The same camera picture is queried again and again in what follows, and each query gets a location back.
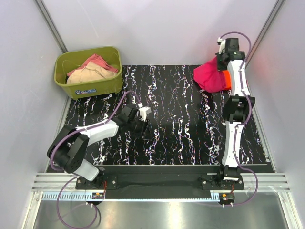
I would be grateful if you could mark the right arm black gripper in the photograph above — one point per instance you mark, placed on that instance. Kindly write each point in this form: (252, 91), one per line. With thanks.
(219, 67)

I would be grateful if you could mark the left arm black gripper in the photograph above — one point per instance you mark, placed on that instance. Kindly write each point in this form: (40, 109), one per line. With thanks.
(144, 132)

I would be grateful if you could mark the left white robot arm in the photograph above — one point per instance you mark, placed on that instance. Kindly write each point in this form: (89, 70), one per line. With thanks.
(69, 147)

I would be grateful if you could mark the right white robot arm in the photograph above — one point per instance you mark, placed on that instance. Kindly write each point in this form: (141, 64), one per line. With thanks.
(236, 113)

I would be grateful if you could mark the folded orange t shirt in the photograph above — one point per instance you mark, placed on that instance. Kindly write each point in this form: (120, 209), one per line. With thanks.
(227, 80)

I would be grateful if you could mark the beige t shirt in bin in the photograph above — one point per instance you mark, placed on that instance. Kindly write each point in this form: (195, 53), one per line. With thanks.
(91, 72)

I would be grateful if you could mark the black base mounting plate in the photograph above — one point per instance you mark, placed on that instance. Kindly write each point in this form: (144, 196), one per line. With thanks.
(160, 182)

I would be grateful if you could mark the dusty pink t shirt in bin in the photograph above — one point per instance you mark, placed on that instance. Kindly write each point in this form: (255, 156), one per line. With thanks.
(98, 60)

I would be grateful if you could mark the olive green plastic bin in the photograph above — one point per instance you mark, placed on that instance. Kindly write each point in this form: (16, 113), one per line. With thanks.
(72, 60)

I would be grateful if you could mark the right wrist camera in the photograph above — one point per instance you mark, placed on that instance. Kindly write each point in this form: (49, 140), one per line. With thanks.
(229, 50)

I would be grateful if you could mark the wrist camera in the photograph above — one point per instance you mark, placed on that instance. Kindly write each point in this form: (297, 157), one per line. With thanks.
(229, 50)
(143, 111)

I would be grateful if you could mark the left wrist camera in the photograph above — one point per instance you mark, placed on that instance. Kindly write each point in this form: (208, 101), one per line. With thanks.
(143, 111)

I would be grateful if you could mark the aluminium rail frame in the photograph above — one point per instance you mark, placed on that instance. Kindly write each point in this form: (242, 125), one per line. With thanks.
(161, 201)

